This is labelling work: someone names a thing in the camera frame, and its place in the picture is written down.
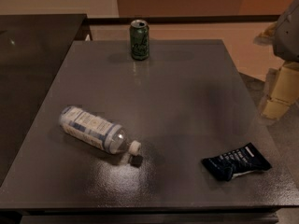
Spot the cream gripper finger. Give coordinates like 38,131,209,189
259,62,299,120
254,22,277,45

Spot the dark blue rxbar wrapper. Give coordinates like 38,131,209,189
201,143,272,181

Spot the green soda can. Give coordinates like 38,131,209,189
130,20,150,61

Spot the clear plastic water bottle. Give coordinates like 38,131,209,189
59,105,141,156

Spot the dark side table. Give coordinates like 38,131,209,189
0,14,92,185

